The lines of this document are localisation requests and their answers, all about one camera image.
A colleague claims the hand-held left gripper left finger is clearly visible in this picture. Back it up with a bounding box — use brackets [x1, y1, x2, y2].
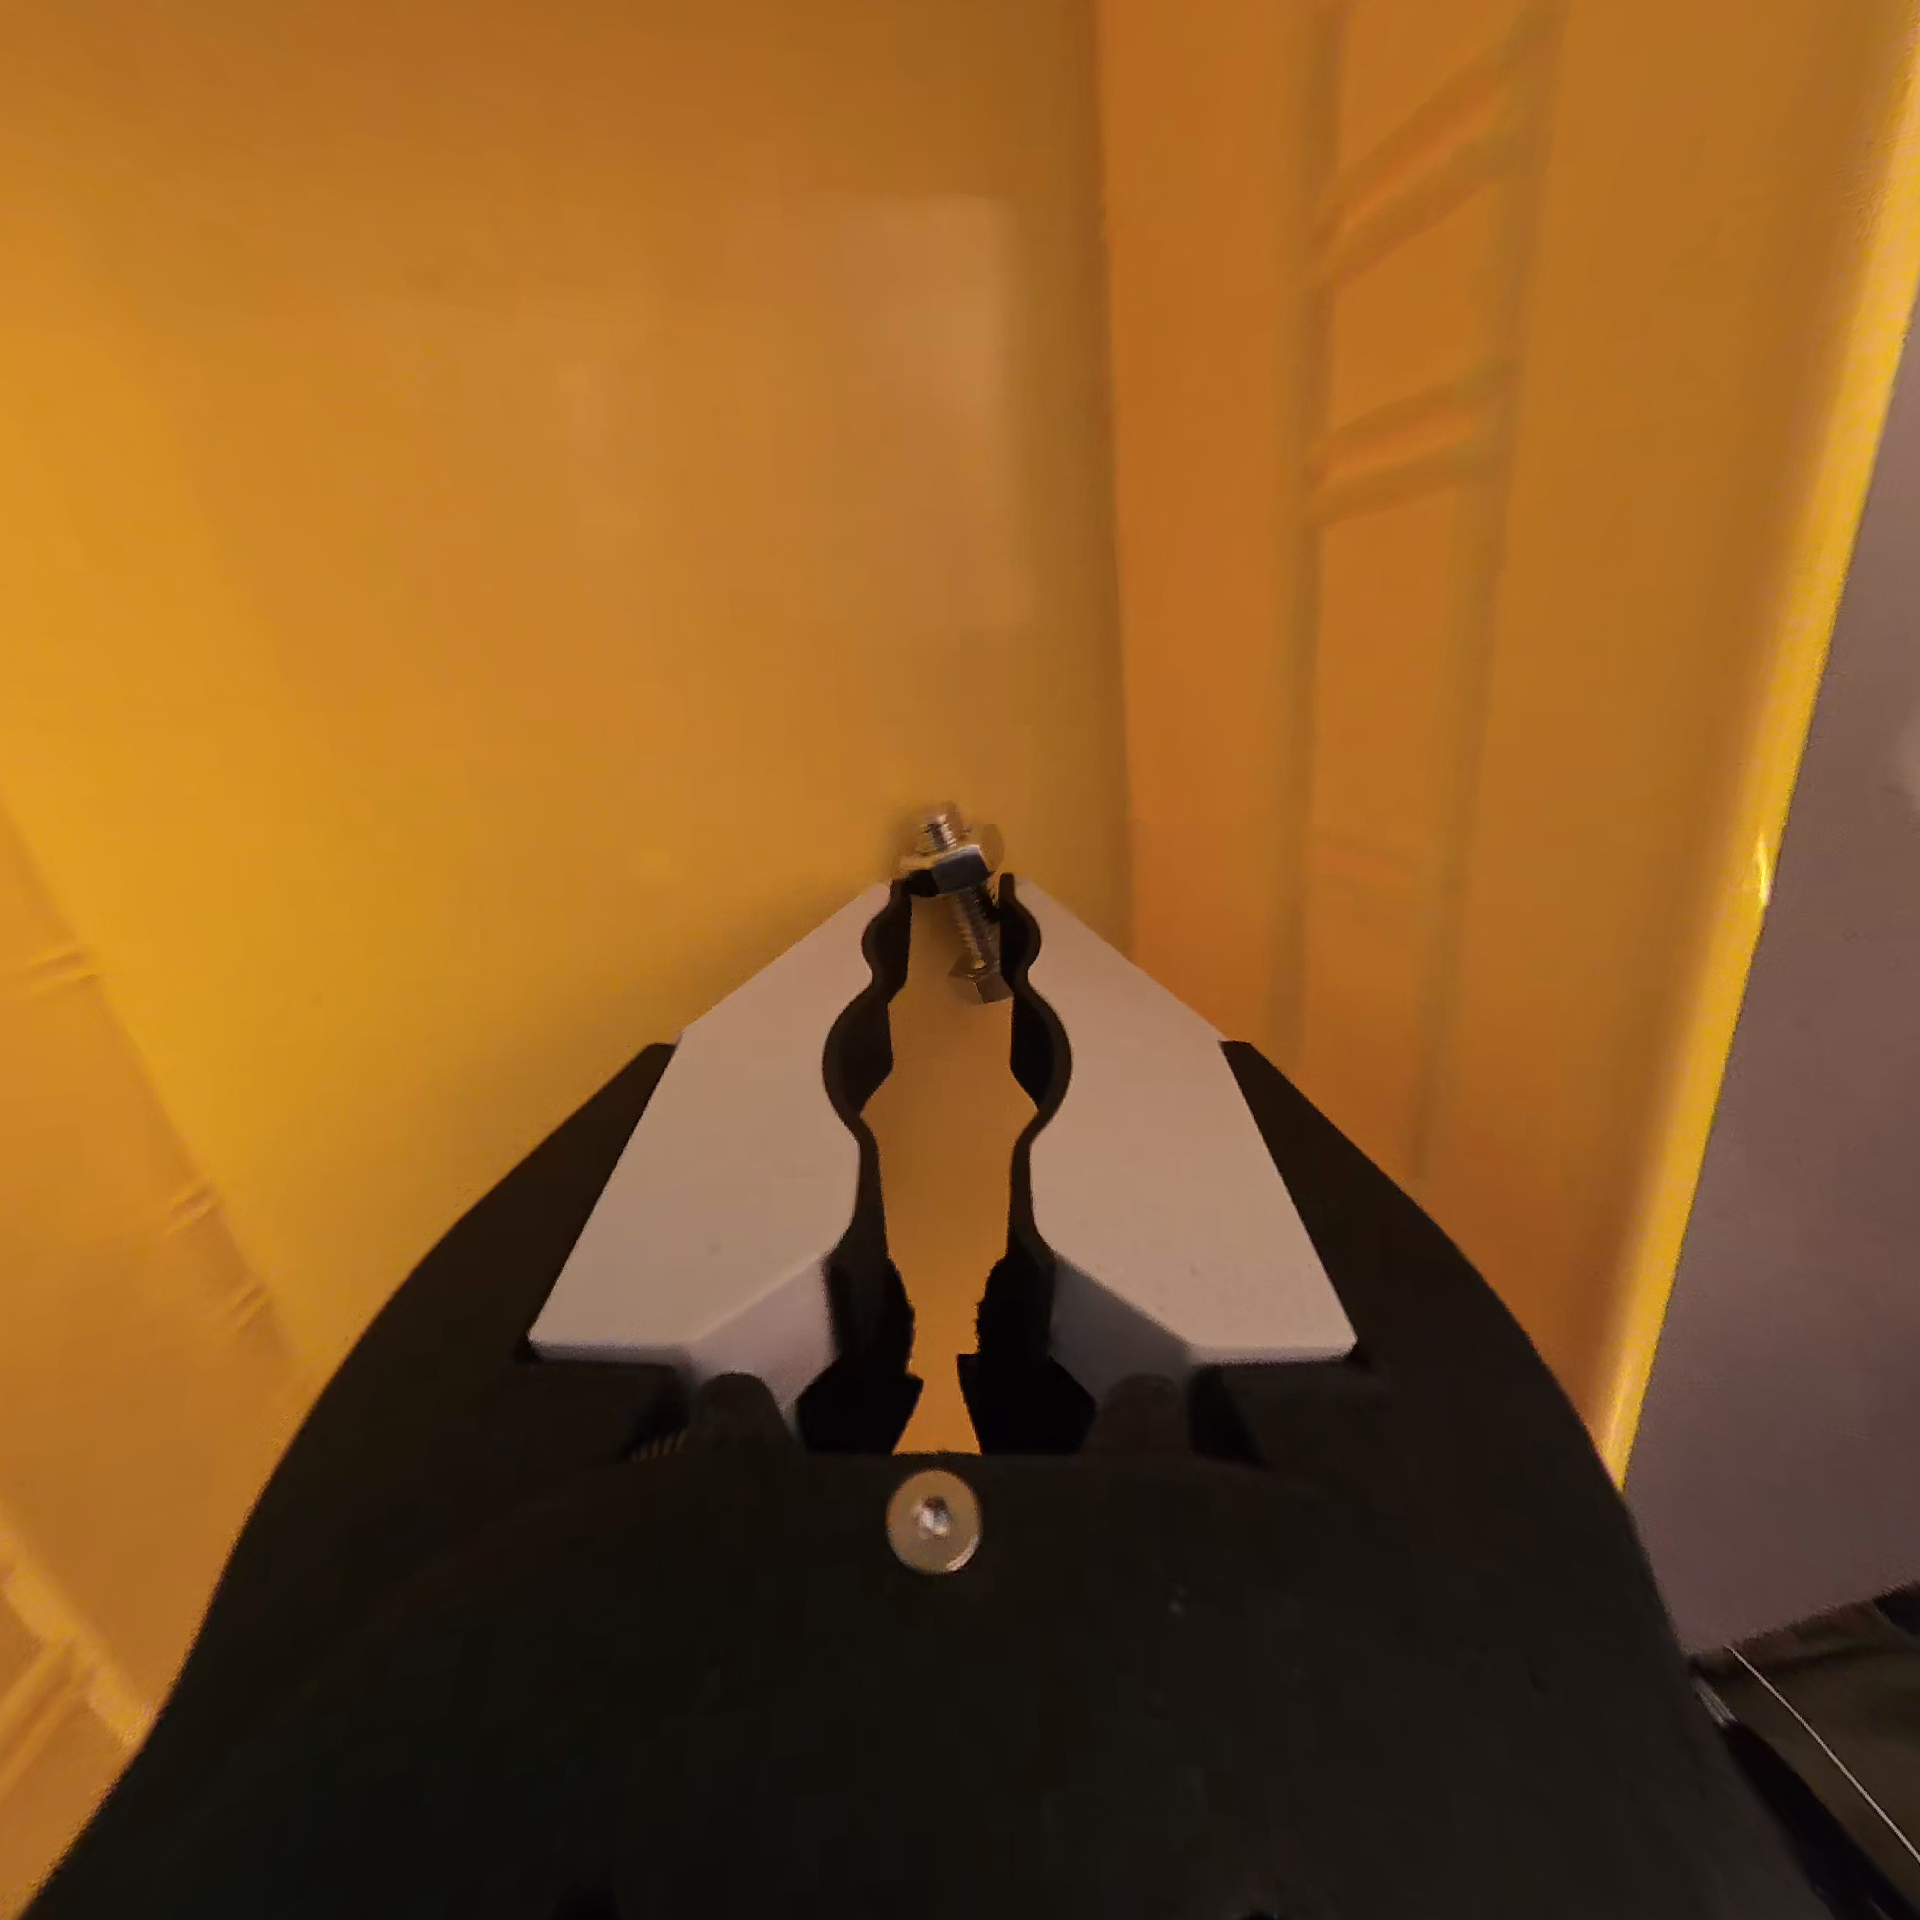
[528, 879, 923, 1455]

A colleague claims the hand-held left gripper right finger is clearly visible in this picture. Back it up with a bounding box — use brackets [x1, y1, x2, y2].
[960, 874, 1359, 1455]

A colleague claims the silver metal bolt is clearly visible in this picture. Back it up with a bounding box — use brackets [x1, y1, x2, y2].
[919, 808, 1003, 1011]

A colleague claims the yellow plastic bin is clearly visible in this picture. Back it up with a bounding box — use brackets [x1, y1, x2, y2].
[0, 0, 1920, 1920]

